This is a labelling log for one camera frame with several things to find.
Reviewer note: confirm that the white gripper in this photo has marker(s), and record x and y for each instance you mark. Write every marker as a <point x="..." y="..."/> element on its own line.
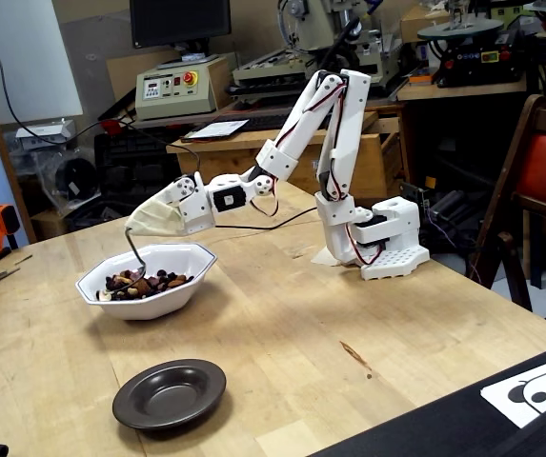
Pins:
<point x="192" y="212"/>

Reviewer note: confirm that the bent metal spoon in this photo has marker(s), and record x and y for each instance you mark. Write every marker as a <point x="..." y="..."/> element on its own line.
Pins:
<point x="138" y="275"/>

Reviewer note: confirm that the trail mix nuts and raisins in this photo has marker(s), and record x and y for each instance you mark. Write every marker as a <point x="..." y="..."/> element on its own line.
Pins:
<point x="158" y="283"/>

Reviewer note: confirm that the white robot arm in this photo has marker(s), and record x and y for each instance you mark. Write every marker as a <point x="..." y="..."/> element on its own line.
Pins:
<point x="349" y="143"/>

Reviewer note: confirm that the white octagonal bowl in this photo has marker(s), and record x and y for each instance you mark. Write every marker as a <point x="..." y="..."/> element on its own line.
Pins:
<point x="158" y="304"/>

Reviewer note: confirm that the brown plate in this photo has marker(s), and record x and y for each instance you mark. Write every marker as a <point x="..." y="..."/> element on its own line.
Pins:
<point x="167" y="395"/>

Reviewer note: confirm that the black storage crate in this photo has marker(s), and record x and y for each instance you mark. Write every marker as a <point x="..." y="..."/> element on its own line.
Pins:
<point x="134" y="166"/>

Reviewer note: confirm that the wooden workbench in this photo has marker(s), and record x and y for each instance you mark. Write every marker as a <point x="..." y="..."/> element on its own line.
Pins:
<point x="234" y="162"/>

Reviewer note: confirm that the white paper sheet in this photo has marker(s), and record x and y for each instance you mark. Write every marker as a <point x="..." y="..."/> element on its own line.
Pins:
<point x="217" y="129"/>

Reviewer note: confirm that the clear plastic bag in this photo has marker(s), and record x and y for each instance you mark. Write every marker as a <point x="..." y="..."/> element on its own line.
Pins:
<point x="70" y="178"/>

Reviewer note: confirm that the beige control box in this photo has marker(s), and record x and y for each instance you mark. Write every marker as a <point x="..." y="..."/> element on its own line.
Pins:
<point x="177" y="102"/>

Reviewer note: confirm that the black keyboard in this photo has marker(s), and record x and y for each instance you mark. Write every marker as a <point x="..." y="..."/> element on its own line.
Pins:
<point x="263" y="122"/>

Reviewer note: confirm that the small white box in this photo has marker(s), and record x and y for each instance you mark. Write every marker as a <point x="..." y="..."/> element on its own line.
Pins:
<point x="44" y="133"/>

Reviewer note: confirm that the beige masking tape piece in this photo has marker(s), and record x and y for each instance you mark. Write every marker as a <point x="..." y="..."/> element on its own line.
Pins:
<point x="322" y="259"/>

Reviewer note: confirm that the black computer monitor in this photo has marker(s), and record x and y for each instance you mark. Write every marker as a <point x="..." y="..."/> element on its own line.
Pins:
<point x="182" y="24"/>

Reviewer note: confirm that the white board panel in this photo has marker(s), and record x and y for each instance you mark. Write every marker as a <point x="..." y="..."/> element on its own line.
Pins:
<point x="29" y="57"/>

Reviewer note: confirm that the beige milling machine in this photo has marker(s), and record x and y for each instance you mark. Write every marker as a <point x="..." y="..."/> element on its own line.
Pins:
<point x="301" y="24"/>

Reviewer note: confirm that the brown cardboard box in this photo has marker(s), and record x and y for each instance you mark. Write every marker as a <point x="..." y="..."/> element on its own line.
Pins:
<point x="420" y="24"/>

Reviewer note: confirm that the wooden side table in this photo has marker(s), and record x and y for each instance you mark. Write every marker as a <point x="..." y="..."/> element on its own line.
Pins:
<point x="458" y="90"/>

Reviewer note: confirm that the black scroll saw machine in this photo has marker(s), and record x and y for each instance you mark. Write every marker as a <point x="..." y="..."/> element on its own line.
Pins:
<point x="472" y="62"/>

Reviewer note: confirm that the panda print paper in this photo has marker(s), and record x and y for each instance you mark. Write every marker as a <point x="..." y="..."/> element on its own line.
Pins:
<point x="515" y="400"/>

